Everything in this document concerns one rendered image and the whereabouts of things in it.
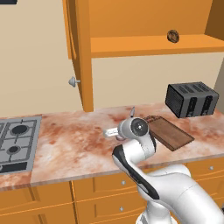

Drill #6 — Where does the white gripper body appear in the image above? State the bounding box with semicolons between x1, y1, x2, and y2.
102;128;121;140

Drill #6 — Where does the brown wooden cutting board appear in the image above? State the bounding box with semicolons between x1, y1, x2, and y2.
143;115;196;152

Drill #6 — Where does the orange cabinet door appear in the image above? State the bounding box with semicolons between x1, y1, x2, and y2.
61;0;95;113

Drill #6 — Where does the brown round bread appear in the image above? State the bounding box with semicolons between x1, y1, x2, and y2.
166;29;180;44

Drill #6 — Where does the orange drawer front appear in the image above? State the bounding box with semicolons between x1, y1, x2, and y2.
71;171;138;203
74;195;147;224
0;181;74;217
185;157;224;182
195;174;224;203

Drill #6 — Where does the grey round door knob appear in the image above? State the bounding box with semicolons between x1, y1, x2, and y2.
67;76;82;88

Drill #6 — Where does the black toaster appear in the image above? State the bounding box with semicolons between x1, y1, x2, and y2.
164;81;221;119

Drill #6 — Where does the grey gas hob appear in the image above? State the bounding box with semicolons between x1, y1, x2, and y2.
0;115;43;176

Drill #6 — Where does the orange open wall cabinet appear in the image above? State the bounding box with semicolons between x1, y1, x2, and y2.
88;0;224;60

